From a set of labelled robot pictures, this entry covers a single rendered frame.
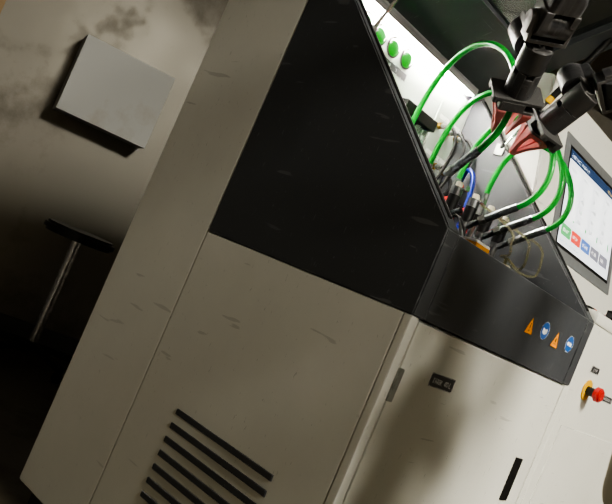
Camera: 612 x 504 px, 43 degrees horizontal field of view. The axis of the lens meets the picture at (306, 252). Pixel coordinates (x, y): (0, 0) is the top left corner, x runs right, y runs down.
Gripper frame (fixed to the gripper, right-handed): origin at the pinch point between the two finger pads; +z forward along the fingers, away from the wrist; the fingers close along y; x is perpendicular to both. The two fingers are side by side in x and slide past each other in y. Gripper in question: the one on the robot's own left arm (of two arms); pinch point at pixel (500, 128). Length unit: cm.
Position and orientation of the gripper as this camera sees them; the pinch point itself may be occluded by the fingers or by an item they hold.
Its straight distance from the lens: 165.1
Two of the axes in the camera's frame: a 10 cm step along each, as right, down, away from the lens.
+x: -0.6, 7.3, -6.9
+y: -9.8, -1.7, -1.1
